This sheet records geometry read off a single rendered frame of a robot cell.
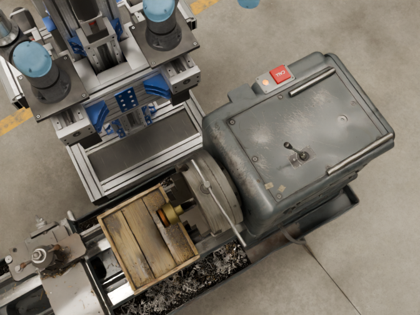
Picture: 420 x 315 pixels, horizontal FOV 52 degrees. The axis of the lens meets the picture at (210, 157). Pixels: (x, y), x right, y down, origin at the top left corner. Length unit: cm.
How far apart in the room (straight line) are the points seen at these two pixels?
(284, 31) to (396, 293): 192
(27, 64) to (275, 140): 91
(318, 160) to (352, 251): 136
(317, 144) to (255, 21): 191
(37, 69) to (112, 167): 116
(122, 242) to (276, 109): 83
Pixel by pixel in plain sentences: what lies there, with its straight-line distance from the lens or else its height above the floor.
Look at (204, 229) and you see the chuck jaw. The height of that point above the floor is 112.
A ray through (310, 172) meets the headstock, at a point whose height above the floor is 126.
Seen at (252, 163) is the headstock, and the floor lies 125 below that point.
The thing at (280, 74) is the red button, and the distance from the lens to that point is 166.
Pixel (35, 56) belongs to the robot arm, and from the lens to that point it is 165.
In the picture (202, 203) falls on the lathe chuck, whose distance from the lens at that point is 150.
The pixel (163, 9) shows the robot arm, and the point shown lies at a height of 138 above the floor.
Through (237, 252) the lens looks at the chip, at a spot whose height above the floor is 57.
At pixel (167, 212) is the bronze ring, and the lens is 161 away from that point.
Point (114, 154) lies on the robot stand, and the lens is 269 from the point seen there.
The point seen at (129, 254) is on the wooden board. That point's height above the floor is 89.
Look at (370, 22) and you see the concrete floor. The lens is 354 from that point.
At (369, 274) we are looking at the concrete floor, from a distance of 287.
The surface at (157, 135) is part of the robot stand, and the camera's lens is 269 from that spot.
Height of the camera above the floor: 269
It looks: 71 degrees down
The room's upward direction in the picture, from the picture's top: straight up
